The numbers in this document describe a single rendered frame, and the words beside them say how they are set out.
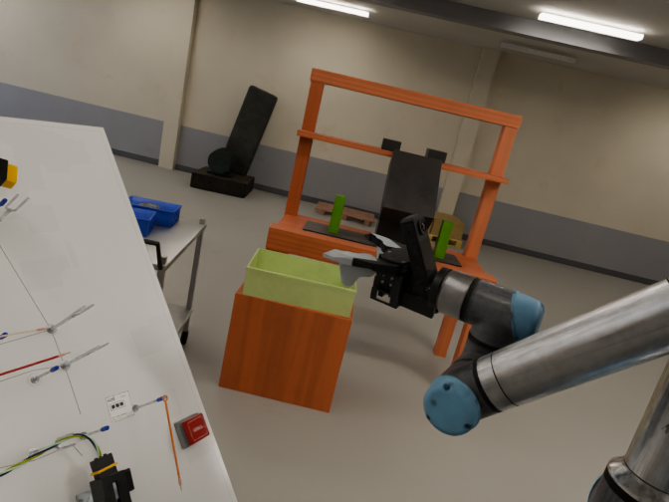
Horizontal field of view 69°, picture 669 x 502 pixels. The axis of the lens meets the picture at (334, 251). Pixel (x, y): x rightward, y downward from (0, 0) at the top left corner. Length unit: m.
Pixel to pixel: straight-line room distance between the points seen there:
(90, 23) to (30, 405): 10.76
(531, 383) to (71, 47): 11.41
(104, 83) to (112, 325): 10.33
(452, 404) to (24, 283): 0.79
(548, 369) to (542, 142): 9.59
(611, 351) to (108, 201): 1.03
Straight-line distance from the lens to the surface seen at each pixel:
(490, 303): 0.78
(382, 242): 0.91
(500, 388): 0.67
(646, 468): 0.83
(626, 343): 0.63
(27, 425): 1.02
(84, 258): 1.15
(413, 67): 9.84
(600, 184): 10.61
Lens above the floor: 1.79
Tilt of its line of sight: 15 degrees down
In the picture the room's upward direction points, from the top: 13 degrees clockwise
